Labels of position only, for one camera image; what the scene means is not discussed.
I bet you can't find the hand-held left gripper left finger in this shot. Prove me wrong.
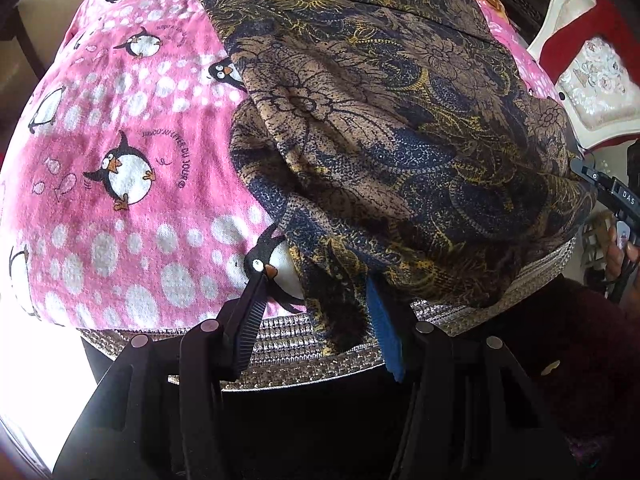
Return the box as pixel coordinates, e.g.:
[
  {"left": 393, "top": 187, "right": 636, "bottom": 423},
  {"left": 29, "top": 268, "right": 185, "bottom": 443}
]
[{"left": 52, "top": 272, "right": 268, "bottom": 480}]

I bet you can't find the person's dark maroon clothing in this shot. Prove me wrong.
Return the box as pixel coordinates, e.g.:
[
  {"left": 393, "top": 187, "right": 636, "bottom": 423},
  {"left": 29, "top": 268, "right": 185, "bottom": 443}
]
[{"left": 500, "top": 275, "right": 640, "bottom": 480}]

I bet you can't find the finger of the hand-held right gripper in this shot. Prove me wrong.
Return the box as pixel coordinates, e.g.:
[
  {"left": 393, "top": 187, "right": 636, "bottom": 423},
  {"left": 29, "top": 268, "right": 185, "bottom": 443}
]
[{"left": 570, "top": 157, "right": 621, "bottom": 201}]

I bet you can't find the person's right hand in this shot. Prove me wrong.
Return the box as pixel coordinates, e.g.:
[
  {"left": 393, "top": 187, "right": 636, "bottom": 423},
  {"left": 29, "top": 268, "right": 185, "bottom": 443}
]
[{"left": 606, "top": 224, "right": 640, "bottom": 273}]

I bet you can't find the dark floral patterned garment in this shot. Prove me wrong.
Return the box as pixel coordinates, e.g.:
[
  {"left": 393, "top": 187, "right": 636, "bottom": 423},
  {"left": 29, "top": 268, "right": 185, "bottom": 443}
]
[{"left": 187, "top": 0, "right": 598, "bottom": 361}]

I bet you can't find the white chair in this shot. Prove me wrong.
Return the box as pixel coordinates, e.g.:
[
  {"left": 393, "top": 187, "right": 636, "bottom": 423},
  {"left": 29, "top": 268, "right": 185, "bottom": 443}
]
[{"left": 527, "top": 0, "right": 640, "bottom": 151}]

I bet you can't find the red chair cloth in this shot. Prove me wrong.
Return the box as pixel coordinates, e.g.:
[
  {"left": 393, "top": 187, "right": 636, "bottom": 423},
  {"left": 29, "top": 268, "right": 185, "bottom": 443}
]
[{"left": 540, "top": 0, "right": 640, "bottom": 76}]

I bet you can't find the pink penguin print blanket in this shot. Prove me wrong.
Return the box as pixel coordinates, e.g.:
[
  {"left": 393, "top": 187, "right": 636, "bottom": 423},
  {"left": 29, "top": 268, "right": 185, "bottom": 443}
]
[{"left": 0, "top": 0, "right": 561, "bottom": 331}]

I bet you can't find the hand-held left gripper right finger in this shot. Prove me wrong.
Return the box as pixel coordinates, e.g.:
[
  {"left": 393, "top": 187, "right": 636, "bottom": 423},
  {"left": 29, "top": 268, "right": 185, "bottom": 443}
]
[{"left": 367, "top": 277, "right": 581, "bottom": 480}]

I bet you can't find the white embroidered seat cushion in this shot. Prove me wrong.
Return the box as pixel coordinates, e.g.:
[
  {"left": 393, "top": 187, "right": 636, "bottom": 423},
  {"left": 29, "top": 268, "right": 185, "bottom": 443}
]
[{"left": 557, "top": 35, "right": 640, "bottom": 131}]

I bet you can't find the silver woven mat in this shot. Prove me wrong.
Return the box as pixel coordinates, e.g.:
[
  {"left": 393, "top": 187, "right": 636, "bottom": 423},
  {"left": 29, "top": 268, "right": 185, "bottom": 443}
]
[{"left": 77, "top": 237, "right": 593, "bottom": 391}]

